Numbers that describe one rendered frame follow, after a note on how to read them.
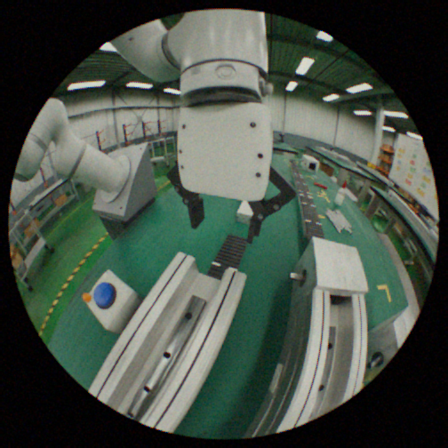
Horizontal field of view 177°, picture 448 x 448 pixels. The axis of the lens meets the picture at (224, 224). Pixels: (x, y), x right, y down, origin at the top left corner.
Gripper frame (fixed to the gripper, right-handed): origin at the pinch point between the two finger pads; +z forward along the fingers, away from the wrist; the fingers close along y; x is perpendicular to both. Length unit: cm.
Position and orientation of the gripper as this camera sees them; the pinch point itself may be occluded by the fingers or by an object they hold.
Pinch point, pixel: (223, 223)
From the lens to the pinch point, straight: 19.8
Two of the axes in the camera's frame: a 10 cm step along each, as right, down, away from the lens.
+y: -9.4, -2.2, 2.7
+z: 0.0, 7.7, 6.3
